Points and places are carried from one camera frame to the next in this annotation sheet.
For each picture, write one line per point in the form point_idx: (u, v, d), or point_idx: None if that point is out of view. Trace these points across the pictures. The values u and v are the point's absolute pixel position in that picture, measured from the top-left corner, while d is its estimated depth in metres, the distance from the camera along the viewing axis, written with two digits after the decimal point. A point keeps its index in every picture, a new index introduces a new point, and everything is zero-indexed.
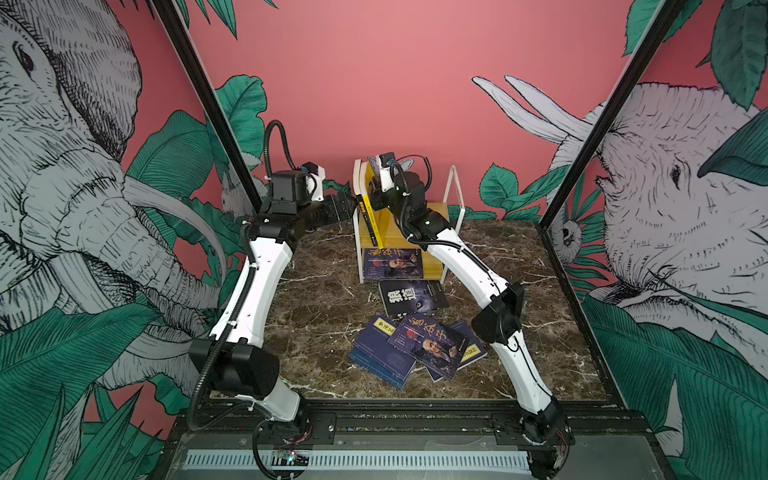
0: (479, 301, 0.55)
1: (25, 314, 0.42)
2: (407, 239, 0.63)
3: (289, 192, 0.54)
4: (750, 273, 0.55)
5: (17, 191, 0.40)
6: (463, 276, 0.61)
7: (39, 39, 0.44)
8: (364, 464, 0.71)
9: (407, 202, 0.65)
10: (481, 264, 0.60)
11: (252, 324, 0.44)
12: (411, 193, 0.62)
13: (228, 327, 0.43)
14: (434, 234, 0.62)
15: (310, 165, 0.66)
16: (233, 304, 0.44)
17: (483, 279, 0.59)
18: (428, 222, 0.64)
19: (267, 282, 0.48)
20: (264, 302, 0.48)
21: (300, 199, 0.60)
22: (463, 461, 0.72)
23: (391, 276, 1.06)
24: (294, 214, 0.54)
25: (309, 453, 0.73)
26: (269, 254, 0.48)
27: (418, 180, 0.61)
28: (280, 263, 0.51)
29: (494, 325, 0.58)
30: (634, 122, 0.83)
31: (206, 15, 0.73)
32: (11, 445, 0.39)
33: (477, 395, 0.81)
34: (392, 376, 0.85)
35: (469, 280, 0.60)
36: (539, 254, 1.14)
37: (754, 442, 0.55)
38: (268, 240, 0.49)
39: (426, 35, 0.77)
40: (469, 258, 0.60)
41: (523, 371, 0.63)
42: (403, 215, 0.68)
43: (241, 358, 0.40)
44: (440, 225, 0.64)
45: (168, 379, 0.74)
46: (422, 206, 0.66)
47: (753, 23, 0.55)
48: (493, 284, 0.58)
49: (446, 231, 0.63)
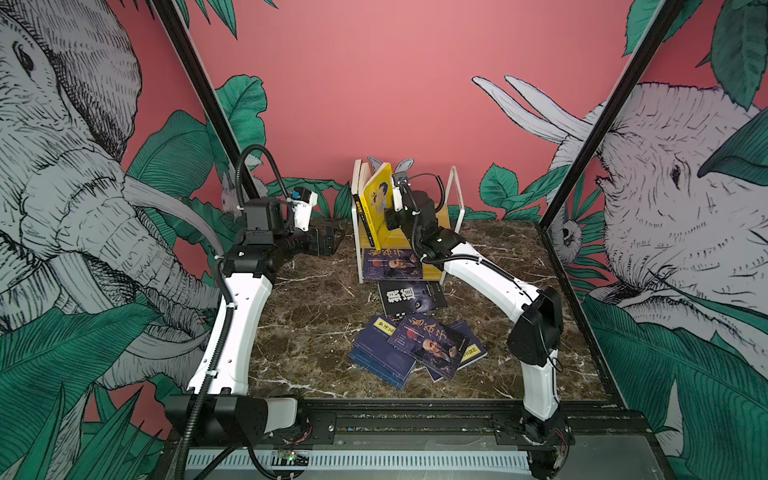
0: (512, 314, 0.53)
1: (25, 314, 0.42)
2: (421, 260, 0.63)
3: (264, 221, 0.52)
4: (750, 273, 0.55)
5: (17, 191, 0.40)
6: (488, 289, 0.56)
7: (39, 39, 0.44)
8: (364, 464, 0.71)
9: (417, 222, 0.63)
10: (505, 274, 0.54)
11: (234, 370, 0.41)
12: (421, 210, 0.59)
13: (209, 378, 0.39)
14: (448, 250, 0.59)
15: (300, 189, 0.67)
16: (211, 352, 0.41)
17: (511, 289, 0.52)
18: (441, 239, 0.61)
19: (247, 323, 0.45)
20: (245, 345, 0.45)
21: (276, 226, 0.58)
22: (463, 461, 0.72)
23: (391, 276, 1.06)
24: (272, 244, 0.52)
25: (309, 453, 0.73)
26: (247, 290, 0.45)
27: (427, 197, 0.59)
28: (259, 298, 0.48)
29: (536, 343, 0.50)
30: (634, 122, 0.83)
31: (206, 15, 0.73)
32: (11, 445, 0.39)
33: (477, 395, 0.81)
34: (392, 376, 0.85)
35: (496, 293, 0.54)
36: (539, 254, 1.14)
37: (754, 443, 0.55)
38: (245, 273, 0.47)
39: (426, 36, 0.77)
40: (492, 268, 0.55)
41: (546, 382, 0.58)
42: (415, 234, 0.65)
43: (226, 411, 0.37)
44: (453, 241, 0.60)
45: (168, 379, 0.74)
46: (432, 223, 0.63)
47: (752, 24, 0.55)
48: (523, 293, 0.52)
49: (460, 245, 0.59)
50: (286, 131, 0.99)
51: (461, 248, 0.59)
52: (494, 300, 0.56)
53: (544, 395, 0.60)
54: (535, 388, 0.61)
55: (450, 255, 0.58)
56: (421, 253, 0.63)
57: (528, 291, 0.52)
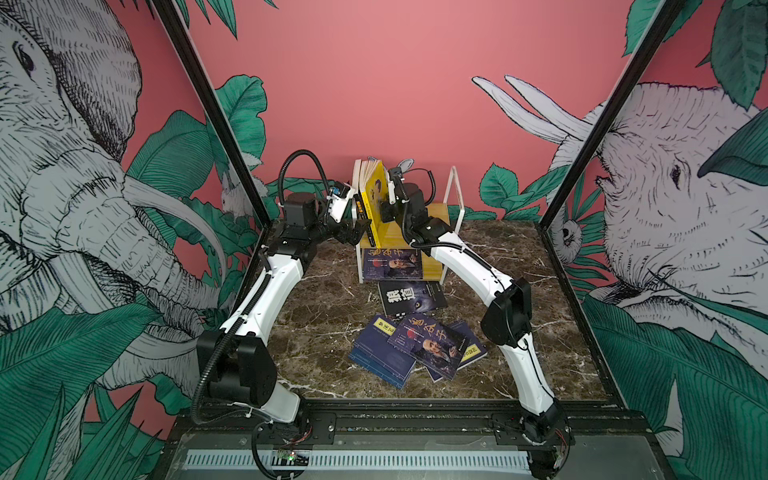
0: (486, 301, 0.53)
1: (25, 314, 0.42)
2: (409, 245, 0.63)
3: (300, 218, 0.60)
4: (750, 273, 0.55)
5: (17, 191, 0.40)
6: (467, 275, 0.61)
7: (39, 39, 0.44)
8: (364, 464, 0.71)
9: (406, 210, 0.68)
10: (482, 261, 0.60)
11: (261, 322, 0.47)
12: (410, 200, 0.65)
13: (238, 321, 0.45)
14: (436, 237, 0.64)
15: (341, 186, 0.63)
16: (246, 301, 0.48)
17: (487, 276, 0.58)
18: (430, 226, 0.66)
19: (279, 290, 0.52)
20: (274, 307, 0.51)
21: (312, 221, 0.65)
22: (462, 461, 0.72)
23: (391, 276, 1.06)
24: (307, 238, 0.60)
25: (309, 453, 0.73)
26: (284, 265, 0.54)
27: (417, 187, 0.64)
28: (291, 278, 0.56)
29: (503, 325, 0.56)
30: (634, 122, 0.83)
31: (206, 15, 0.73)
32: (12, 445, 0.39)
33: (477, 395, 0.81)
34: (392, 376, 0.85)
35: (472, 280, 0.61)
36: (539, 254, 1.14)
37: (754, 443, 0.55)
38: (285, 255, 0.55)
39: (427, 36, 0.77)
40: (471, 256, 0.61)
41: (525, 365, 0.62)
42: (405, 221, 0.70)
43: (247, 352, 0.41)
44: (441, 229, 0.65)
45: (168, 379, 0.74)
46: (423, 213, 0.69)
47: (752, 23, 0.55)
48: (497, 281, 0.57)
49: (448, 235, 0.64)
50: (286, 131, 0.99)
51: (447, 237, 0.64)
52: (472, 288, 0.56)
53: (531, 382, 0.63)
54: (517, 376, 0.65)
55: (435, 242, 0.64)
56: (409, 238, 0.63)
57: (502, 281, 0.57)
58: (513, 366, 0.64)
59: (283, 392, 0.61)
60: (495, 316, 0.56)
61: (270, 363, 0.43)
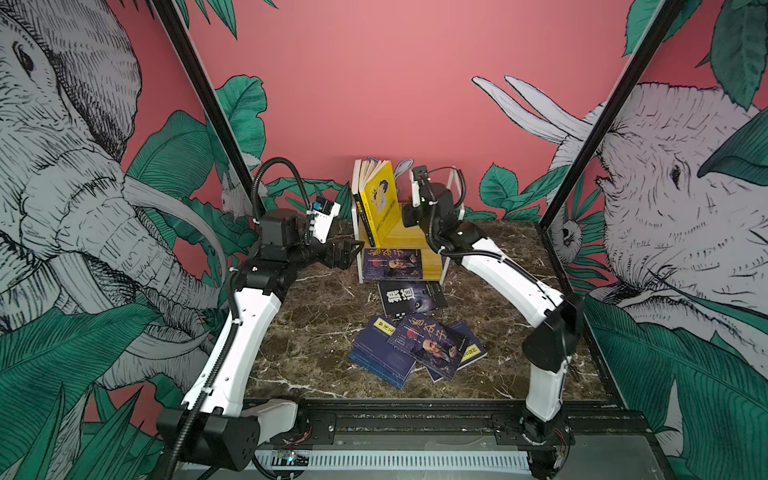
0: (532, 317, 0.51)
1: (25, 314, 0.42)
2: (438, 252, 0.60)
3: (278, 236, 0.51)
4: (750, 273, 0.55)
5: (17, 191, 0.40)
6: (508, 289, 0.53)
7: (39, 39, 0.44)
8: (364, 465, 0.71)
9: (435, 213, 0.60)
10: (528, 275, 0.52)
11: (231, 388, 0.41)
12: (438, 202, 0.57)
13: (202, 397, 0.39)
14: (468, 245, 0.56)
15: (323, 200, 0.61)
16: (210, 368, 0.41)
17: (533, 292, 0.50)
18: (461, 232, 0.58)
19: (251, 338, 0.45)
20: (245, 364, 0.44)
21: (291, 242, 0.57)
22: (463, 461, 0.72)
23: (391, 277, 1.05)
24: (286, 260, 0.53)
25: (308, 453, 0.73)
26: (254, 306, 0.45)
27: (445, 189, 0.56)
28: (266, 315, 0.48)
29: (555, 350, 0.48)
30: (634, 122, 0.83)
31: (206, 15, 0.73)
32: (11, 445, 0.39)
33: (477, 395, 0.81)
34: (392, 376, 0.85)
35: (517, 296, 0.52)
36: (539, 254, 1.14)
37: (754, 443, 0.55)
38: (255, 290, 0.47)
39: (427, 36, 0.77)
40: (511, 267, 0.53)
41: (547, 386, 0.58)
42: (433, 228, 0.62)
43: (214, 432, 0.36)
44: (474, 235, 0.57)
45: (168, 379, 0.74)
46: (450, 217, 0.60)
47: (752, 23, 0.55)
48: (544, 297, 0.49)
49: (482, 241, 0.56)
50: (286, 131, 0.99)
51: (482, 244, 0.56)
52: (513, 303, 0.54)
53: (545, 404, 0.62)
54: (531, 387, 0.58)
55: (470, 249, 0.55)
56: (438, 245, 0.59)
57: (551, 296, 0.49)
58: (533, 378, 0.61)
59: (277, 405, 0.60)
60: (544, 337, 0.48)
61: (250, 423, 0.44)
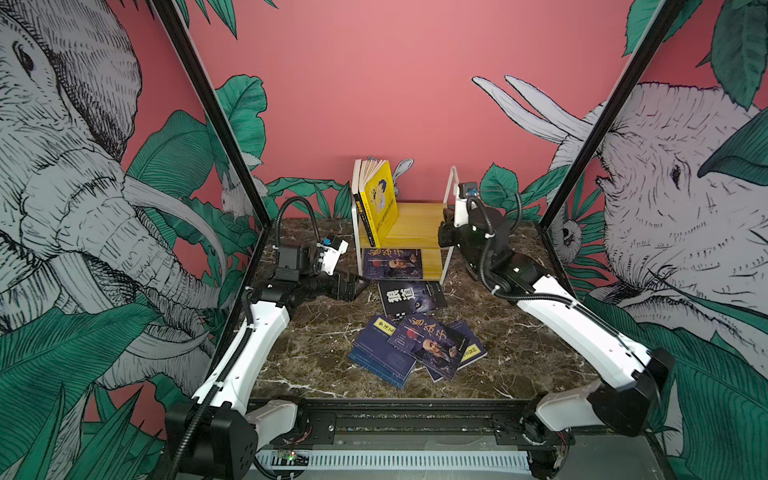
0: (610, 378, 0.44)
1: (26, 314, 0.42)
2: (490, 293, 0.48)
3: (293, 261, 0.59)
4: (750, 273, 0.55)
5: (17, 191, 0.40)
6: (580, 338, 0.45)
7: (39, 39, 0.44)
8: (364, 464, 0.71)
9: (490, 246, 0.51)
10: (605, 325, 0.44)
11: (240, 386, 0.43)
12: (496, 234, 0.48)
13: (213, 391, 0.41)
14: (530, 285, 0.48)
15: (332, 237, 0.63)
16: (222, 365, 0.44)
17: (615, 347, 0.42)
18: (518, 268, 0.50)
19: (262, 343, 0.49)
20: (254, 367, 0.47)
21: (304, 266, 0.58)
22: (463, 461, 0.72)
23: (391, 276, 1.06)
24: (296, 281, 0.59)
25: (308, 453, 0.73)
26: (267, 315, 0.50)
27: (499, 216, 0.48)
28: (277, 327, 0.52)
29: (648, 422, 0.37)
30: (634, 122, 0.83)
31: (206, 15, 0.73)
32: (11, 445, 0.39)
33: (477, 394, 0.81)
34: (392, 376, 0.85)
35: (591, 349, 0.44)
36: (539, 254, 1.14)
37: (754, 443, 0.55)
38: (269, 303, 0.52)
39: (427, 36, 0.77)
40: (582, 313, 0.45)
41: (585, 420, 0.54)
42: (486, 261, 0.54)
43: (222, 425, 0.38)
44: (533, 272, 0.49)
45: (168, 379, 0.74)
46: (504, 248, 0.50)
47: (752, 23, 0.55)
48: (629, 355, 0.42)
49: (542, 279, 0.49)
50: (286, 131, 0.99)
51: (543, 284, 0.48)
52: (586, 357, 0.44)
53: (561, 421, 0.60)
54: (554, 406, 0.60)
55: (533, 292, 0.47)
56: (492, 284, 0.51)
57: (638, 355, 0.42)
58: (563, 401, 0.58)
59: (276, 408, 0.59)
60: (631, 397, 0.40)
61: (250, 431, 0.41)
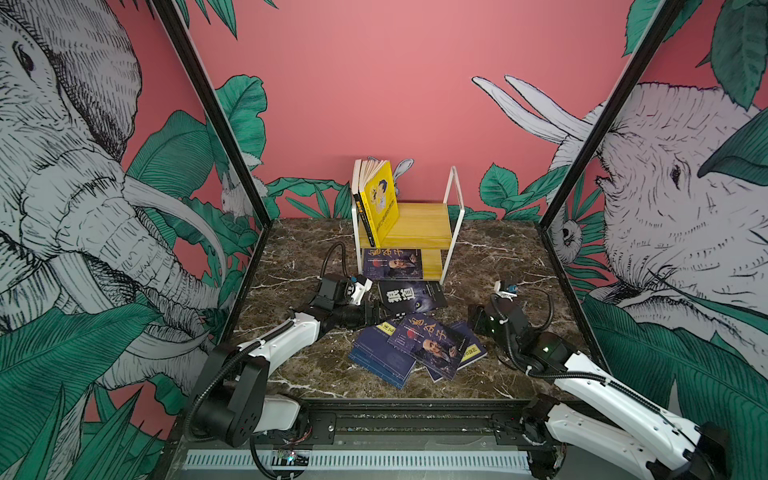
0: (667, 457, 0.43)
1: (25, 314, 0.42)
2: (525, 372, 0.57)
3: (330, 292, 0.69)
4: (750, 273, 0.55)
5: (17, 191, 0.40)
6: (626, 419, 0.46)
7: (39, 39, 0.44)
8: (364, 464, 0.71)
9: (510, 331, 0.59)
10: (647, 404, 0.45)
11: (274, 351, 0.50)
12: (509, 319, 0.57)
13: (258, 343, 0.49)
14: (560, 364, 0.52)
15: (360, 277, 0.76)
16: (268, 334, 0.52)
17: (660, 425, 0.43)
18: (546, 347, 0.54)
19: (296, 336, 0.56)
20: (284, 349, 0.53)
21: (339, 297, 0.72)
22: (462, 461, 0.72)
23: (391, 277, 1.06)
24: (330, 309, 0.69)
25: (308, 453, 0.73)
26: (305, 321, 0.60)
27: (512, 303, 0.57)
28: (305, 332, 0.59)
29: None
30: (634, 122, 0.83)
31: (206, 15, 0.73)
32: (12, 445, 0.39)
33: (477, 395, 0.81)
34: (392, 376, 0.85)
35: (637, 427, 0.45)
36: (539, 254, 1.14)
37: (754, 443, 0.55)
38: (308, 315, 0.62)
39: (427, 36, 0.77)
40: (621, 391, 0.47)
41: (606, 456, 0.55)
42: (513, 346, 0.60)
43: (250, 372, 0.43)
44: (564, 352, 0.53)
45: (168, 379, 0.74)
46: (525, 330, 0.57)
47: (752, 23, 0.55)
48: (676, 432, 0.42)
49: (573, 358, 0.52)
50: (286, 131, 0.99)
51: (576, 362, 0.52)
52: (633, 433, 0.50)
53: (575, 442, 0.60)
54: (583, 435, 0.57)
55: (565, 371, 0.51)
56: (524, 365, 0.56)
57: (685, 431, 0.42)
58: (597, 438, 0.55)
59: (278, 402, 0.59)
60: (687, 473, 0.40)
61: (257, 401, 0.46)
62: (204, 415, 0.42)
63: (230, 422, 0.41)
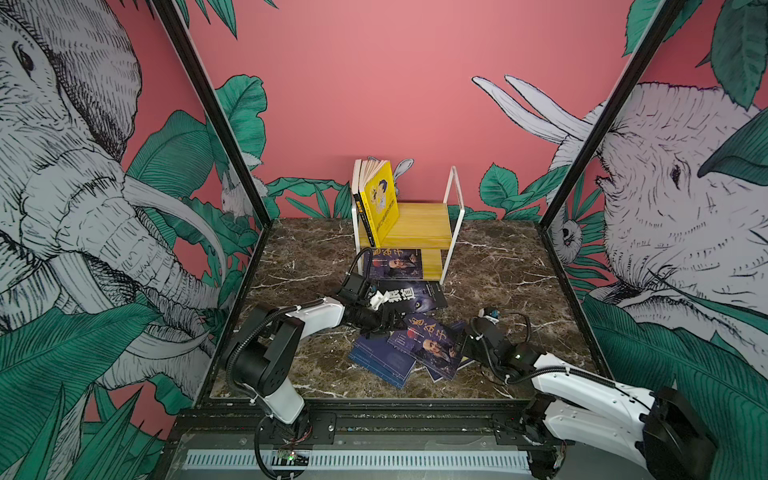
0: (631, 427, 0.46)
1: (25, 314, 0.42)
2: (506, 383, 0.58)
3: (356, 286, 0.75)
4: (750, 273, 0.55)
5: (17, 191, 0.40)
6: (591, 402, 0.50)
7: (39, 39, 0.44)
8: (364, 464, 0.71)
9: (487, 346, 0.66)
10: (601, 380, 0.50)
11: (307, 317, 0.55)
12: (484, 335, 0.65)
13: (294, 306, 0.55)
14: (530, 366, 0.58)
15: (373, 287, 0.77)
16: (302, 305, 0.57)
17: (619, 398, 0.47)
18: (519, 354, 0.61)
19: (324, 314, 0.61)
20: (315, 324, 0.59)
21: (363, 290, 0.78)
22: (462, 461, 0.72)
23: (391, 277, 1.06)
24: (357, 299, 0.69)
25: (309, 453, 0.73)
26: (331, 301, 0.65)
27: (488, 319, 0.65)
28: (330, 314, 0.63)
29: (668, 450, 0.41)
30: (634, 122, 0.83)
31: (206, 15, 0.73)
32: (11, 445, 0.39)
33: (477, 395, 0.81)
34: (392, 376, 0.85)
35: (603, 406, 0.49)
36: (539, 254, 1.14)
37: (753, 443, 0.55)
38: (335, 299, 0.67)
39: (427, 36, 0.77)
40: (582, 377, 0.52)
41: (605, 446, 0.54)
42: (491, 358, 0.66)
43: (287, 330, 0.47)
44: (533, 355, 0.60)
45: (168, 379, 0.74)
46: (501, 344, 0.64)
47: (752, 23, 0.55)
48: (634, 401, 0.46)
49: (542, 358, 0.58)
50: (286, 131, 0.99)
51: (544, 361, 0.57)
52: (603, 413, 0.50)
53: (575, 438, 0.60)
54: (579, 428, 0.57)
55: (533, 370, 0.57)
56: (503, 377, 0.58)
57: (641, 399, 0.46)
58: (592, 428, 0.55)
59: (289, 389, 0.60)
60: (662, 453, 0.42)
61: (288, 360, 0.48)
62: (239, 367, 0.46)
63: (261, 374, 0.45)
